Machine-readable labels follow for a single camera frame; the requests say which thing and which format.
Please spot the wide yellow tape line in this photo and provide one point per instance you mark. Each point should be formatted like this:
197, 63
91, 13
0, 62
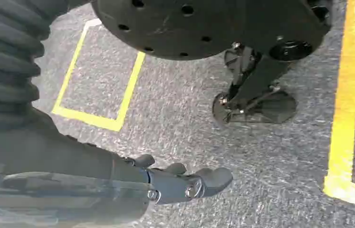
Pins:
344, 110

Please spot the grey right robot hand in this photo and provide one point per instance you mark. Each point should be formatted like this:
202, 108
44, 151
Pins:
70, 176

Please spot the black robot leg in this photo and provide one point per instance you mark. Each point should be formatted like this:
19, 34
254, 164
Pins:
196, 25

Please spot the ribbed grey right arm sleeve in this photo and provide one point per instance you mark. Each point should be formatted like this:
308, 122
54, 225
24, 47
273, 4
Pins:
4, 63

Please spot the yellow tape square outline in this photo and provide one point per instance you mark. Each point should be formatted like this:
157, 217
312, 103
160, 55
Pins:
123, 107

